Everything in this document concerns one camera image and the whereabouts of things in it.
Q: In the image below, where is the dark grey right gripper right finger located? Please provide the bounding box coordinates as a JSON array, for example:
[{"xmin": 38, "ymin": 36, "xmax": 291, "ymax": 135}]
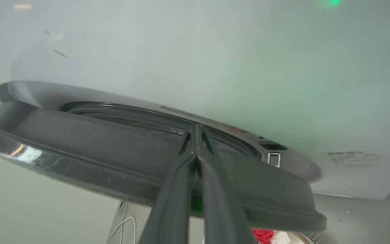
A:
[{"xmin": 197, "ymin": 125, "xmax": 256, "ymax": 244}]

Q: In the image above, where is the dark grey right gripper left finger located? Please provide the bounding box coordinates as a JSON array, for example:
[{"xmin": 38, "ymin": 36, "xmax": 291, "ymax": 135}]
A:
[{"xmin": 138, "ymin": 124, "xmax": 198, "ymax": 244}]

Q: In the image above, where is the dark grey washing machine door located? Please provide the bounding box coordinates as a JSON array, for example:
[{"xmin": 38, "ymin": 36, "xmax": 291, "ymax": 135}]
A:
[{"xmin": 0, "ymin": 101, "xmax": 327, "ymax": 232}]

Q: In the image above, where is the white washing machine body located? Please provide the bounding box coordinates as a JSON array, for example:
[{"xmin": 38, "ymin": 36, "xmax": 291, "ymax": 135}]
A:
[{"xmin": 0, "ymin": 0, "xmax": 390, "ymax": 200}]

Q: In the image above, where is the red cloth item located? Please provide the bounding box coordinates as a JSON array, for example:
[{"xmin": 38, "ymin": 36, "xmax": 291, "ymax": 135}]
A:
[{"xmin": 251, "ymin": 228, "xmax": 275, "ymax": 244}]

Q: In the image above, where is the white cloth item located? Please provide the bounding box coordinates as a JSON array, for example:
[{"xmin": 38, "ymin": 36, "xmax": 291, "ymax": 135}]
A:
[{"xmin": 271, "ymin": 232, "xmax": 292, "ymax": 244}]

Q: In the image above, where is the thin white cable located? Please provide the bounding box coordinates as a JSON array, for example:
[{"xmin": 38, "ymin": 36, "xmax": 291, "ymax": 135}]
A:
[{"xmin": 110, "ymin": 201, "xmax": 137, "ymax": 244}]

